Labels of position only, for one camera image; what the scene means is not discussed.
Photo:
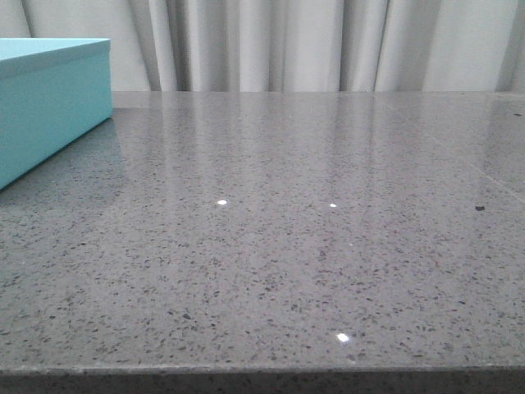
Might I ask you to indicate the turquoise blue storage box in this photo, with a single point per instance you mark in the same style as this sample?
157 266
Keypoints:
53 90

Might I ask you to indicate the grey pleated curtain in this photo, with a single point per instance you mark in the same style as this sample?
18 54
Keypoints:
297 46

